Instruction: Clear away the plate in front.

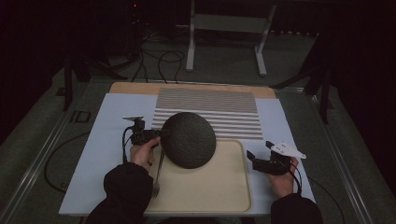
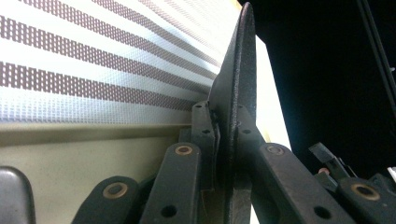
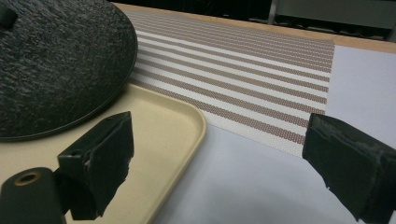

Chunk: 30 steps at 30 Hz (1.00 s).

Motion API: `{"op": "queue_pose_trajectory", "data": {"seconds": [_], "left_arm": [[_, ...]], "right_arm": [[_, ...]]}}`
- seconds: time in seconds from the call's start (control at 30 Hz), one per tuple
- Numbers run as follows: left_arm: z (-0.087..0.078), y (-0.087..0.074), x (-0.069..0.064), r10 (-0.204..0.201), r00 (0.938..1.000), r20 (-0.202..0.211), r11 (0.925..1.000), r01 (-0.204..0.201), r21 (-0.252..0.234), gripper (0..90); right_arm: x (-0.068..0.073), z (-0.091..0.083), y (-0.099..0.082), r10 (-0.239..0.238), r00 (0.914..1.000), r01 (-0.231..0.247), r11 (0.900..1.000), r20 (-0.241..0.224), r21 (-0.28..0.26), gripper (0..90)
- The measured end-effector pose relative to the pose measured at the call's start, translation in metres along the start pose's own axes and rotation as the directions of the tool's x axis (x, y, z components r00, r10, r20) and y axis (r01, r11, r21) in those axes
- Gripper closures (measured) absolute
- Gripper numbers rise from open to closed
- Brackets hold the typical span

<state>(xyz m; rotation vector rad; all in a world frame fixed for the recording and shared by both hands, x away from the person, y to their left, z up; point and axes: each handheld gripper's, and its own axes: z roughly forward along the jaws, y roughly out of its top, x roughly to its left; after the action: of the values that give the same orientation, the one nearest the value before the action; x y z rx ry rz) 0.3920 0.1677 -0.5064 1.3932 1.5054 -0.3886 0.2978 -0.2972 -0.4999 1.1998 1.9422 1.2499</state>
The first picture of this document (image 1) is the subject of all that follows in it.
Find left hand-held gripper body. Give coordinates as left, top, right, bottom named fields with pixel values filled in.
left=121, top=116, right=161, bottom=147

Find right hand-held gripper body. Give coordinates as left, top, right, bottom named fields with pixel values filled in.
left=253, top=142, right=307, bottom=175

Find black textured plate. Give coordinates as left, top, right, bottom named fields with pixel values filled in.
left=160, top=111, right=218, bottom=170

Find metal fork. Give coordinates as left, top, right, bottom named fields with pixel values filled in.
left=151, top=148, right=166, bottom=199

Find beige plastic tray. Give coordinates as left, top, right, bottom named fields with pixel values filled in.
left=144, top=139, right=252, bottom=214

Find person's left hand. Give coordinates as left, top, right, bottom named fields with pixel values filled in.
left=129, top=136, right=162, bottom=172

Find person's right hand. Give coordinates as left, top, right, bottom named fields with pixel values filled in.
left=268, top=158, right=300, bottom=199

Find white table sheet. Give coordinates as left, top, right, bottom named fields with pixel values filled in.
left=58, top=92, right=316, bottom=217

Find striped placemat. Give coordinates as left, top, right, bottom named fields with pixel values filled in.
left=151, top=87, right=264, bottom=141

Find dark tripod stand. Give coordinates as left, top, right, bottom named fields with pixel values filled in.
left=62, top=52, right=129, bottom=112
left=270, top=31, right=332, bottom=125

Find grey metal stand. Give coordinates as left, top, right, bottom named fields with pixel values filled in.
left=185, top=0, right=277, bottom=77

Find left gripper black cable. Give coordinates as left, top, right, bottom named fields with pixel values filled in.
left=121, top=126, right=134, bottom=164

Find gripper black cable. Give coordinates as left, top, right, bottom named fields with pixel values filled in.
left=288, top=164, right=303, bottom=196
left=121, top=126, right=134, bottom=164

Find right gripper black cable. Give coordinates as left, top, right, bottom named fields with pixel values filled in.
left=288, top=164, right=303, bottom=196

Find metal floor rail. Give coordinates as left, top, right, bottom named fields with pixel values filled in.
left=0, top=80, right=92, bottom=224
left=274, top=87, right=396, bottom=224

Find black floor cable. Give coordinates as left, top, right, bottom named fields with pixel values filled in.
left=44, top=132, right=92, bottom=194
left=307, top=176, right=346, bottom=224

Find looped black floor cables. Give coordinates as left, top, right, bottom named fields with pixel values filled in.
left=130, top=49, right=186, bottom=84

